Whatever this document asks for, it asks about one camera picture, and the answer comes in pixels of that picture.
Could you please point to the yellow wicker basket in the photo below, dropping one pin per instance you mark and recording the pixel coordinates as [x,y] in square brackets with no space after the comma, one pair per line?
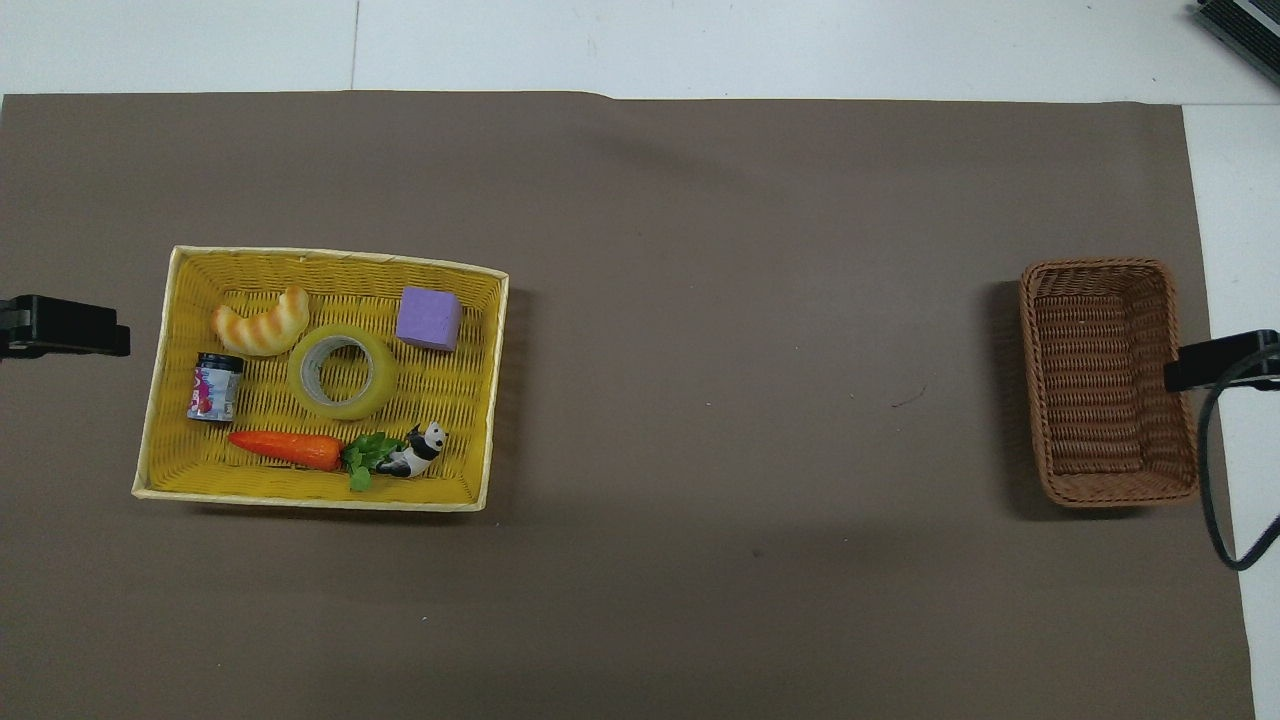
[440,450]

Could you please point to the clear tape roll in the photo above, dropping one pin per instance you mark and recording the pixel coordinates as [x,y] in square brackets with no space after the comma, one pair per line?
[375,385]

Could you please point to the brown wicker basket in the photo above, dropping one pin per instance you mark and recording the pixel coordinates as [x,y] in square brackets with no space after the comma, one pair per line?
[1095,400]

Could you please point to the purple foam cube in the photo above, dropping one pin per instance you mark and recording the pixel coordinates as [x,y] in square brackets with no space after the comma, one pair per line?
[428,318]

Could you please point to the panda figurine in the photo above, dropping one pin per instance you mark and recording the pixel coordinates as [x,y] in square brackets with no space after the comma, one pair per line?
[422,449]

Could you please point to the toy carrot with green leaves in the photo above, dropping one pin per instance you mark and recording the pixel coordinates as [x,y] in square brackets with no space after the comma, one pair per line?
[290,447]

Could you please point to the toy croissant bread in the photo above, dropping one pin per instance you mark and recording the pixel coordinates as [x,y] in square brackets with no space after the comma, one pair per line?
[262,325]

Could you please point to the small jar with black lid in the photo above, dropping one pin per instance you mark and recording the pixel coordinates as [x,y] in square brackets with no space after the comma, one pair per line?
[214,390]

